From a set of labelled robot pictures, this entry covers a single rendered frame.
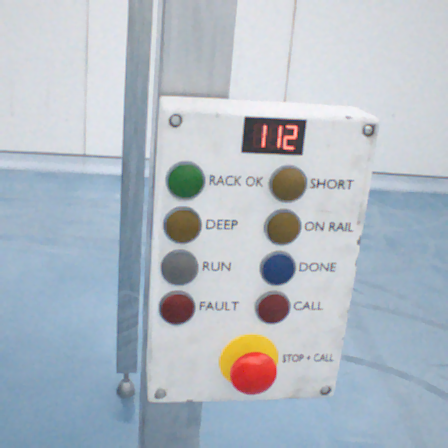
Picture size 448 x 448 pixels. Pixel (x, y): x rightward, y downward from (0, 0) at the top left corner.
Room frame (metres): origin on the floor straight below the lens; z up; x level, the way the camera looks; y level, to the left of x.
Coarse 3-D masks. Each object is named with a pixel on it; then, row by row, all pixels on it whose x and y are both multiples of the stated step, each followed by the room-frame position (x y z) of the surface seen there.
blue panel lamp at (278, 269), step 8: (272, 256) 0.49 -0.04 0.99; (280, 256) 0.49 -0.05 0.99; (264, 264) 0.49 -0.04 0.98; (272, 264) 0.48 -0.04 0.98; (280, 264) 0.49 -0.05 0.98; (288, 264) 0.49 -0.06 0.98; (264, 272) 0.48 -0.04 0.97; (272, 272) 0.48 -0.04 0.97; (280, 272) 0.49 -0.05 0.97; (288, 272) 0.49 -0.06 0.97; (272, 280) 0.49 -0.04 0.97; (280, 280) 0.49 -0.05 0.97
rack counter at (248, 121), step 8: (248, 120) 0.48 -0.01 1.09; (256, 120) 0.49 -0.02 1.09; (264, 120) 0.49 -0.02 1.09; (272, 120) 0.49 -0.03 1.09; (280, 120) 0.49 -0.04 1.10; (288, 120) 0.49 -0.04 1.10; (296, 120) 0.49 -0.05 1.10; (304, 120) 0.49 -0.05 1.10; (248, 128) 0.48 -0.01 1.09; (304, 128) 0.49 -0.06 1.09; (248, 136) 0.48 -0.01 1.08; (304, 136) 0.49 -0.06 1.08; (248, 144) 0.48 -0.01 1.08; (248, 152) 0.49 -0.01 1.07; (256, 152) 0.49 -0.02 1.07; (264, 152) 0.49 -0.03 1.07; (272, 152) 0.49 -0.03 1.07; (280, 152) 0.49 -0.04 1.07; (288, 152) 0.49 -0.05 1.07; (296, 152) 0.49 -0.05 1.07
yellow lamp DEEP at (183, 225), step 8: (176, 216) 0.47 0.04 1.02; (184, 216) 0.47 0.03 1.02; (192, 216) 0.47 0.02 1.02; (168, 224) 0.47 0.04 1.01; (176, 224) 0.47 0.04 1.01; (184, 224) 0.47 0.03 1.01; (192, 224) 0.47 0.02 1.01; (168, 232) 0.47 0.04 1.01; (176, 232) 0.47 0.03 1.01; (184, 232) 0.47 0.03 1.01; (192, 232) 0.47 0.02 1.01; (176, 240) 0.47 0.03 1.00; (184, 240) 0.47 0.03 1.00
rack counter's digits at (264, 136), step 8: (256, 128) 0.48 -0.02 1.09; (264, 128) 0.49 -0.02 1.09; (272, 128) 0.49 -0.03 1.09; (280, 128) 0.49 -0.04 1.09; (288, 128) 0.49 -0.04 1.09; (296, 128) 0.49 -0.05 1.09; (256, 136) 0.48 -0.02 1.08; (264, 136) 0.49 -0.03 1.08; (272, 136) 0.49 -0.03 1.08; (280, 136) 0.49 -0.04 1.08; (288, 136) 0.49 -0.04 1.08; (296, 136) 0.49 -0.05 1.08; (256, 144) 0.49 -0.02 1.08; (264, 144) 0.49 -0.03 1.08; (272, 144) 0.49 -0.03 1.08; (280, 144) 0.49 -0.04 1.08; (288, 144) 0.49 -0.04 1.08; (296, 144) 0.49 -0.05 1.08
